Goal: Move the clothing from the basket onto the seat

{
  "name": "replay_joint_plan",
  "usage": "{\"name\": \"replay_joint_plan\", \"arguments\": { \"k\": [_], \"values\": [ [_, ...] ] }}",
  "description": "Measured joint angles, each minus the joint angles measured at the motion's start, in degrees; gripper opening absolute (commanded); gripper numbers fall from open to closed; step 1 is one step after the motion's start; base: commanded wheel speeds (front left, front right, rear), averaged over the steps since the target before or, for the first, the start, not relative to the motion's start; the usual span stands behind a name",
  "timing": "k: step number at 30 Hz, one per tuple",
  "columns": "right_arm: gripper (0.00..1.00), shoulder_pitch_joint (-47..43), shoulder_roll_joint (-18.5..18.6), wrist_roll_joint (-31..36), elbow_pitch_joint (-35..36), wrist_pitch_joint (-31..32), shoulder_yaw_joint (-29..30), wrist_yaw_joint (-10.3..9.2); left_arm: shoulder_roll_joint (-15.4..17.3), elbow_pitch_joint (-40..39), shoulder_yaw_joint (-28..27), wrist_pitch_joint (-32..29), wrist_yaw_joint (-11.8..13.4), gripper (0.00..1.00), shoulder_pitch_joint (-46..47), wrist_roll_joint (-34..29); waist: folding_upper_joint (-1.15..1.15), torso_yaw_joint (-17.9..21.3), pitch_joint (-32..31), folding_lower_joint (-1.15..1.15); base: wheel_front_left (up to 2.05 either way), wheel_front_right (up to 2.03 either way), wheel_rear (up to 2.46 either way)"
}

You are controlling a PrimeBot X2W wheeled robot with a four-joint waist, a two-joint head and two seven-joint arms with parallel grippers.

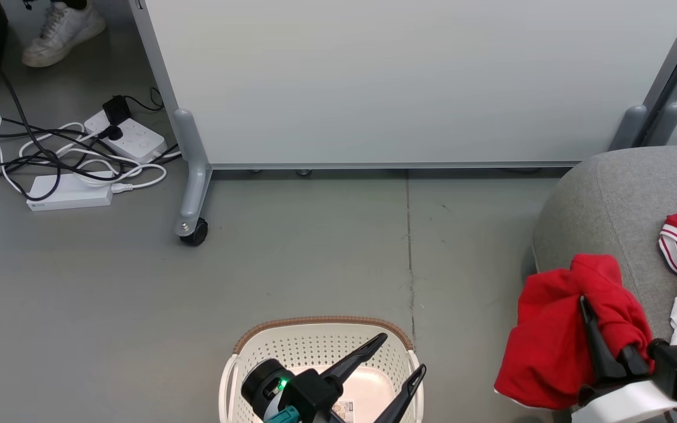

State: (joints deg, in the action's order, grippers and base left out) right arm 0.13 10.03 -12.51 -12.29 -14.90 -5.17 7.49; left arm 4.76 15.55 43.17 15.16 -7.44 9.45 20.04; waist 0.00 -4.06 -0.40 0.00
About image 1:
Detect grey fabric sofa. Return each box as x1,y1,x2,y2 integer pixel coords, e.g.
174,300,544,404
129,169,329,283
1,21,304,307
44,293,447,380
531,145,677,423

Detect cream perforated laundry basket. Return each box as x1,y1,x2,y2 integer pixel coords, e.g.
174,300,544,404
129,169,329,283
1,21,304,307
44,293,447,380
219,316,425,423

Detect long white power strip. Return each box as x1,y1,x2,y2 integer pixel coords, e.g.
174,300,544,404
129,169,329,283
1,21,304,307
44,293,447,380
26,171,115,212

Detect thin black adapter cable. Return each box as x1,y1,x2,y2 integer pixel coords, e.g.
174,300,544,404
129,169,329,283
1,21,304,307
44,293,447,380
124,87,165,113

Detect tangled black cables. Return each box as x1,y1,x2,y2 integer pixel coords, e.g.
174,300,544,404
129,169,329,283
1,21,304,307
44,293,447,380
0,47,182,202

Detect left arm teal connector cable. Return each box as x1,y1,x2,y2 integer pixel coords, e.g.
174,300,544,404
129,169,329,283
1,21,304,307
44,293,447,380
264,405,302,423

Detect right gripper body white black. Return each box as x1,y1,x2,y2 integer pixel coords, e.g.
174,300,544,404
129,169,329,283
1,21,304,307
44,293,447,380
571,375,677,423

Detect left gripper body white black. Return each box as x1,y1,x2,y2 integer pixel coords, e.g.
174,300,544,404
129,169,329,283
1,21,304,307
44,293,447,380
309,397,387,423

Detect white power strip with sockets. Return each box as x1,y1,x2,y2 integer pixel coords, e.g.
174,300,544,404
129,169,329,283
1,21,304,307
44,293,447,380
83,110,168,165

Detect black caster wheel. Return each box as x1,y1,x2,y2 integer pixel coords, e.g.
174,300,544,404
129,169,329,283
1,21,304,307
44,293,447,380
180,217,209,247

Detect looped white cable with plug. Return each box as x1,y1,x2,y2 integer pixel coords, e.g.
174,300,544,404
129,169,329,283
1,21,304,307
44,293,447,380
18,120,183,192

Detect black power adapter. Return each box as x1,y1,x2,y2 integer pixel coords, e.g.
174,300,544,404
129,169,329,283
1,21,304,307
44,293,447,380
102,95,132,126

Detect grey partition foot with screw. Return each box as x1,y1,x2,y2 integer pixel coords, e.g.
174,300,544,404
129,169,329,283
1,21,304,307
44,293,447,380
173,108,214,239

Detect large white partition panel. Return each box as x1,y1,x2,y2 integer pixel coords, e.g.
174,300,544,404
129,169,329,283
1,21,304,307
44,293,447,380
129,0,677,172

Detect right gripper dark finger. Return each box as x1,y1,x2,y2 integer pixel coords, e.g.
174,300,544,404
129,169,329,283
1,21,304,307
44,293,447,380
616,344,652,378
578,296,631,384

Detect red shirt with white sleeves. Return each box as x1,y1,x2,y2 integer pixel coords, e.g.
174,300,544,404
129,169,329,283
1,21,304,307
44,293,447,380
494,207,677,411

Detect white sneaker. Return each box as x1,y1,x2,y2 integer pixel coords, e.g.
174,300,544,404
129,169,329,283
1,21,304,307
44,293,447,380
21,0,108,68

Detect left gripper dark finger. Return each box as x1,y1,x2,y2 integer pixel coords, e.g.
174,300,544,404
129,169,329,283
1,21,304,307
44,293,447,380
320,333,389,384
373,364,428,423

